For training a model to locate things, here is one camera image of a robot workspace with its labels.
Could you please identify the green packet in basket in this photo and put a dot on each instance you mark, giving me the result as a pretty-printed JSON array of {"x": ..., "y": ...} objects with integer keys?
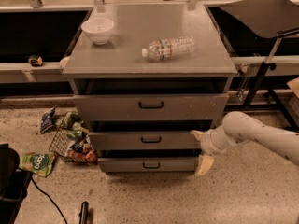
[{"x": 69, "y": 119}]

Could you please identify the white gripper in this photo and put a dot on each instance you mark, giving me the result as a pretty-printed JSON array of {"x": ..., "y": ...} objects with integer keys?
[{"x": 206, "y": 143}]

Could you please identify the grey drawer cabinet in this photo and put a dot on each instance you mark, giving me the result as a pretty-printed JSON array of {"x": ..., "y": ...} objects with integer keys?
[{"x": 118, "y": 68}]

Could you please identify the red snack packet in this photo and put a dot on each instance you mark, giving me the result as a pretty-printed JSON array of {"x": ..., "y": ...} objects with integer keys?
[{"x": 89, "y": 157}]

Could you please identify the grey bottom drawer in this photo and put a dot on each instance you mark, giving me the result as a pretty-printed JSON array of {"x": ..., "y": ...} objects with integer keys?
[{"x": 164, "y": 164}]

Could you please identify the black handle object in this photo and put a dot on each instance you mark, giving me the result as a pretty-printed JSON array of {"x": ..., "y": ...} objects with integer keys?
[{"x": 83, "y": 215}]

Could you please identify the green snack bag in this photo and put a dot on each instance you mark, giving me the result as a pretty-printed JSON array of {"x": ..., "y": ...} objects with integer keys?
[{"x": 39, "y": 164}]

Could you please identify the grey top drawer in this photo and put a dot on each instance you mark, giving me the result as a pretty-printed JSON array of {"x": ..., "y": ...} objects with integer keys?
[{"x": 150, "y": 107}]

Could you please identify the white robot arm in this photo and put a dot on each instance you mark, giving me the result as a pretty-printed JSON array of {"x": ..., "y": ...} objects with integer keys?
[{"x": 237, "y": 129}]

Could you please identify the clear plastic water bottle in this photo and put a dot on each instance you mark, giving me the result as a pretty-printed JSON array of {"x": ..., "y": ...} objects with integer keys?
[{"x": 167, "y": 48}]

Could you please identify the white ceramic bowl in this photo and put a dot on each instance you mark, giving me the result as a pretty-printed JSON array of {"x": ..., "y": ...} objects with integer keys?
[{"x": 98, "y": 30}]

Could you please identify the blue snack bag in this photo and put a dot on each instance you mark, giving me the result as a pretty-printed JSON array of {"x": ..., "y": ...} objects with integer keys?
[{"x": 47, "y": 120}]

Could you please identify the yellow tape measure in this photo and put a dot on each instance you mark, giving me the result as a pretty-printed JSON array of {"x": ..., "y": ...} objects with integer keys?
[{"x": 35, "y": 60}]

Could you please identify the black stand tray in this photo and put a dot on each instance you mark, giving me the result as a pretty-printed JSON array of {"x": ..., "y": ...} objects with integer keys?
[{"x": 262, "y": 38}]

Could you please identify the grey drawer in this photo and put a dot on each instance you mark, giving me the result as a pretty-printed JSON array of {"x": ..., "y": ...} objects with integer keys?
[
  {"x": 143, "y": 140},
  {"x": 164, "y": 164},
  {"x": 150, "y": 107}
]

